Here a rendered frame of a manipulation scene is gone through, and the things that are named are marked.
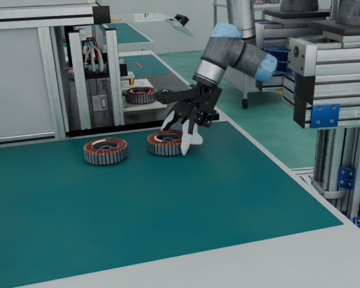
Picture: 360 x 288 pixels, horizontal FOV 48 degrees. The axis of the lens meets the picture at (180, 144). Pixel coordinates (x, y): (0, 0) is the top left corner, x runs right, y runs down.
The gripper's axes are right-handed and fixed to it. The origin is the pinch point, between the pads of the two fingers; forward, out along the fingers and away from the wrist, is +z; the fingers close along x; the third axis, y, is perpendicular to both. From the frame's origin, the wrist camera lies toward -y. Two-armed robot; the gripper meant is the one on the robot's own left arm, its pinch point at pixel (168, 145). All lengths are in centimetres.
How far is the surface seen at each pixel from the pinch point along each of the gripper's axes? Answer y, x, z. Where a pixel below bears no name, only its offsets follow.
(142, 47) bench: 61, 185, -30
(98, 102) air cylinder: -9.0, 37.1, 0.2
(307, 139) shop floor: 186, 120, -19
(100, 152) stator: -17.7, -0.8, 7.3
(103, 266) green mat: -25.8, -38.1, 16.0
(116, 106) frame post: -9.4, 20.5, -2.4
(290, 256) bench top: -1, -51, 2
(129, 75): -3.3, 35.6, -12.1
